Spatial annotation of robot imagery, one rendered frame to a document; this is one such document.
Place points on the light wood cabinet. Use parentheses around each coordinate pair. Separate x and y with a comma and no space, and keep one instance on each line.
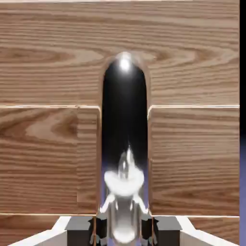
(211,63)

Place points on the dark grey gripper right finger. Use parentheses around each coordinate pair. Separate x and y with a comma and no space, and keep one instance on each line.
(169,232)

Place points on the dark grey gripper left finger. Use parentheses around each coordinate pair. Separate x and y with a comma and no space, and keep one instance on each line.
(78,232)

